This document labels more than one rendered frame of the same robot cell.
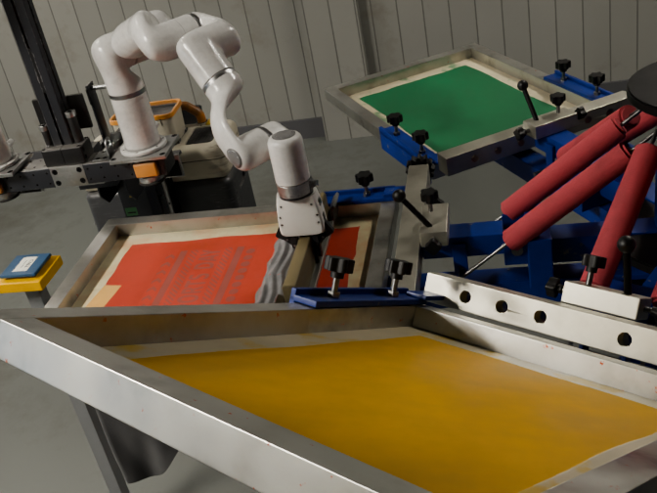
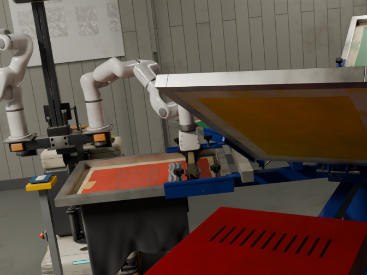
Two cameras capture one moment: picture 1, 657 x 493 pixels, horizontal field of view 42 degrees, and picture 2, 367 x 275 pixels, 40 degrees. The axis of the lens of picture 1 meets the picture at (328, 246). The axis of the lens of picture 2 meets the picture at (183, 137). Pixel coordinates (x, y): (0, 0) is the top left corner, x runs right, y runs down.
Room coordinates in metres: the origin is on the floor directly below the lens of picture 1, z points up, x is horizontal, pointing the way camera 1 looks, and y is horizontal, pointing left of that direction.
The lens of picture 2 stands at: (-0.62, 0.61, 1.71)
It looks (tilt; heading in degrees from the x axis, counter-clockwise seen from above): 14 degrees down; 347
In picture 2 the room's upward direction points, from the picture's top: 6 degrees counter-clockwise
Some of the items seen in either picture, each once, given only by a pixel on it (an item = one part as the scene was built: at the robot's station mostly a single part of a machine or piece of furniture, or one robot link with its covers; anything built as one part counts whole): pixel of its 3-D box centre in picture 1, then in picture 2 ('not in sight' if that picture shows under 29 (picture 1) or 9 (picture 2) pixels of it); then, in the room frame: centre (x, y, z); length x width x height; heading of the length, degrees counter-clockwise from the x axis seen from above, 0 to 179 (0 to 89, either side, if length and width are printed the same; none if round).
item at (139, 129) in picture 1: (137, 118); (96, 114); (2.20, 0.43, 1.21); 0.16 x 0.13 x 0.15; 168
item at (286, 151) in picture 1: (281, 151); (181, 112); (1.70, 0.06, 1.25); 0.15 x 0.10 x 0.11; 37
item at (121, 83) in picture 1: (121, 63); (93, 86); (2.19, 0.43, 1.37); 0.13 x 0.10 x 0.16; 127
